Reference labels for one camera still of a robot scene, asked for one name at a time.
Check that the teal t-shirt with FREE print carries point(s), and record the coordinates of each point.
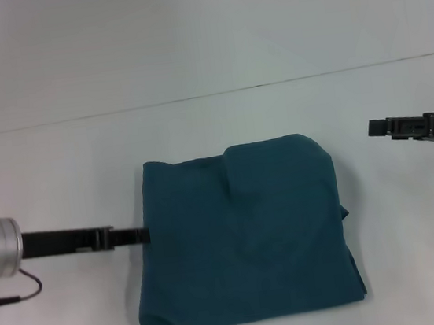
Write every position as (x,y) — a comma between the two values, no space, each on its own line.
(250,237)

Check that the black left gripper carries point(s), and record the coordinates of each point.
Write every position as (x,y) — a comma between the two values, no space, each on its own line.
(60,242)

